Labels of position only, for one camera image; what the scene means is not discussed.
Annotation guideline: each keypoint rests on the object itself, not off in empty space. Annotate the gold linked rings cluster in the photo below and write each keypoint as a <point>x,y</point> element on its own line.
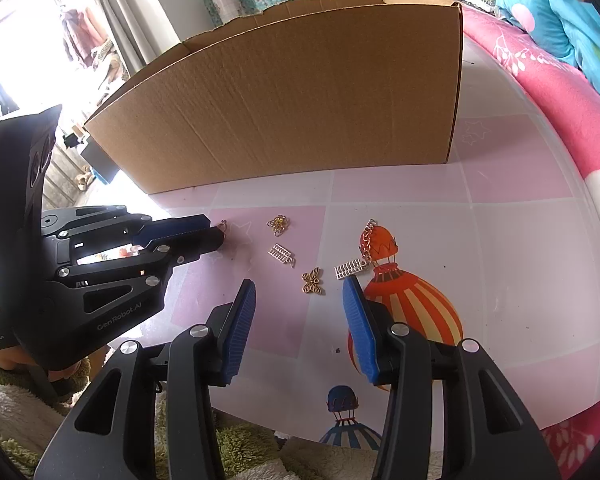
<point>278,222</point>

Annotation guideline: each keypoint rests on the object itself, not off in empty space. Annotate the blue blanket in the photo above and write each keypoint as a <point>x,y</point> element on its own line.
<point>570,25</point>

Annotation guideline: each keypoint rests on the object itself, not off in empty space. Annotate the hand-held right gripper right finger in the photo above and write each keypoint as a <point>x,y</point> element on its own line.
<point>360,330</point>

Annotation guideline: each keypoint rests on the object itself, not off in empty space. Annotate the hanging clothes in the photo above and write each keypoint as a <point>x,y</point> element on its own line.
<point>80,30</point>

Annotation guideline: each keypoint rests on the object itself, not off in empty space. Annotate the white paper roll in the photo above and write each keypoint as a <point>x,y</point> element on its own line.
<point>224,5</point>

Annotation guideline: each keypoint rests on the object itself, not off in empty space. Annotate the grey cabinet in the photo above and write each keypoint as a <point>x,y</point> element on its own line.
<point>102,165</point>

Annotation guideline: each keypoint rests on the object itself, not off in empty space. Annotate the small silver abacus charm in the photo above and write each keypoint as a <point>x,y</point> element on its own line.
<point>280,254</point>

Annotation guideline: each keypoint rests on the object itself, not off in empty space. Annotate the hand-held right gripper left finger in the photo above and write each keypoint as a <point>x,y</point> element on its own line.
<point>237,330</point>

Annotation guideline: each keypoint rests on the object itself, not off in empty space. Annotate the gold butterfly charm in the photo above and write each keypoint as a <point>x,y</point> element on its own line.
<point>311,282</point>

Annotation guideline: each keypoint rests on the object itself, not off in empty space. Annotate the pair of beige slippers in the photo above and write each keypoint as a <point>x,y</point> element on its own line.
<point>82,181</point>

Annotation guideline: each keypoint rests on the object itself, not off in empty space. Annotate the pink floral blanket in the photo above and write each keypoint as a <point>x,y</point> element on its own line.
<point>555,110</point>

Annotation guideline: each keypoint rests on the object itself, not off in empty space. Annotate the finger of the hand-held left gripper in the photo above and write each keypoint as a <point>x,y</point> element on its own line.
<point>175,227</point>
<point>195,245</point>

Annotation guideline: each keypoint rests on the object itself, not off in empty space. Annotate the grey curtain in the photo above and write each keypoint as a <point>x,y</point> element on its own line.
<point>125,10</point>

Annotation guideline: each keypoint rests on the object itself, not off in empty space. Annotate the brown cardboard box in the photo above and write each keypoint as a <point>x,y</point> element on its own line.
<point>280,100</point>

